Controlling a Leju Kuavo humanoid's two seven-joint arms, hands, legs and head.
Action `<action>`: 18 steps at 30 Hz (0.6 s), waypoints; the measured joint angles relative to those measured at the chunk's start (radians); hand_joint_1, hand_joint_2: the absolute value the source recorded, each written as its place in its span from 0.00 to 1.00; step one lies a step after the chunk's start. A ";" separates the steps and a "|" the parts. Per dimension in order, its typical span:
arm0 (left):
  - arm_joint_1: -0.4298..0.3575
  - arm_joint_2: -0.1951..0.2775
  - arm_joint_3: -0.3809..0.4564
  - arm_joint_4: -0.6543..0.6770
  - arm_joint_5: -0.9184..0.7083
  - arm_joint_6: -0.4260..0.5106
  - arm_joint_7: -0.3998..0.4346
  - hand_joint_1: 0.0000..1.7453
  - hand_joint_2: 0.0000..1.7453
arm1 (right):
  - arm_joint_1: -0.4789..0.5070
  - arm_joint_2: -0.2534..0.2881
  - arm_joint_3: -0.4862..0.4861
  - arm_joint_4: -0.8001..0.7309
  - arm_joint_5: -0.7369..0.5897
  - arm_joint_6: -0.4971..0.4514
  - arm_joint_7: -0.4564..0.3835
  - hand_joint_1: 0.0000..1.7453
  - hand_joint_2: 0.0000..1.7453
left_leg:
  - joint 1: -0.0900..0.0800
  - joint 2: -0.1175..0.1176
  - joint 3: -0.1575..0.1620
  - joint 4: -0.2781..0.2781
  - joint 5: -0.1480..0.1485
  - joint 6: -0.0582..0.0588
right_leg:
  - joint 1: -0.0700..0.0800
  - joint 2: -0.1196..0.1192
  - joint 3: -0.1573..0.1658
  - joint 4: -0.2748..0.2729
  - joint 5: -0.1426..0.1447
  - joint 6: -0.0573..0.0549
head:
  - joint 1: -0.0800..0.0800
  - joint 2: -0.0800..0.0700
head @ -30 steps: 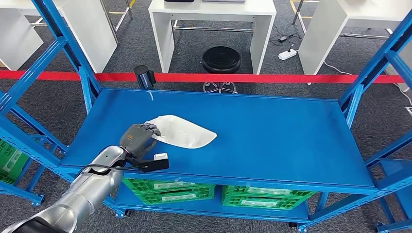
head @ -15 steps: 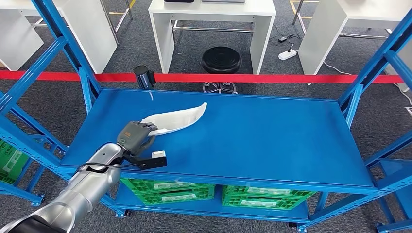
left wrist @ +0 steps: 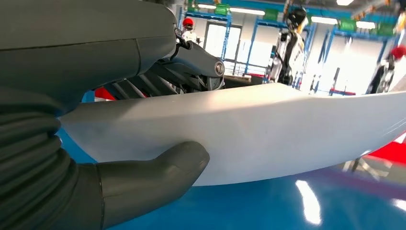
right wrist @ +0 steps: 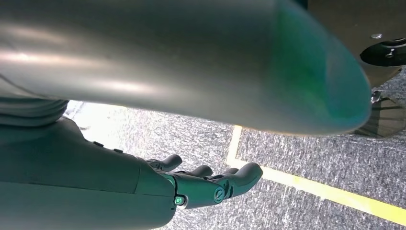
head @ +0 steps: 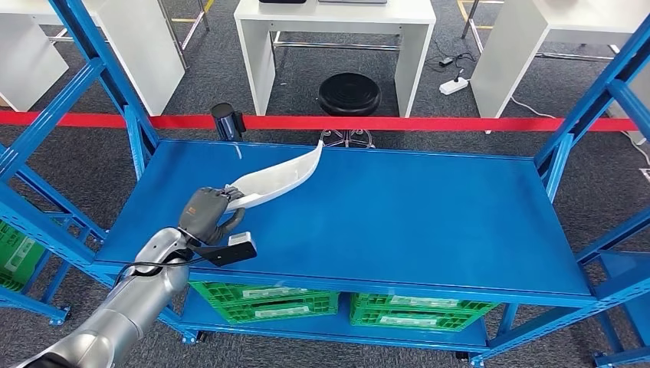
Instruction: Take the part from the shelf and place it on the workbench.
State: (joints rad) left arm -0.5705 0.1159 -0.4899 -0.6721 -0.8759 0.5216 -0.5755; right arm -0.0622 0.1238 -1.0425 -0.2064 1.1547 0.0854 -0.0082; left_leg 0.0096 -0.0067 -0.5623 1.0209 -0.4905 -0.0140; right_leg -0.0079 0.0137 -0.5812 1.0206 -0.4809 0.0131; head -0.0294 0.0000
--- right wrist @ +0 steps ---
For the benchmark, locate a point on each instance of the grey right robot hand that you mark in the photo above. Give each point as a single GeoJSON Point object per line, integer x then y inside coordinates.
{"type": "Point", "coordinates": [79, 177]}

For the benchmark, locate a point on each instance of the grey robot body shell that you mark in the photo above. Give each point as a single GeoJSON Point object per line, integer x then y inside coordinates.
{"type": "Point", "coordinates": [158, 57]}

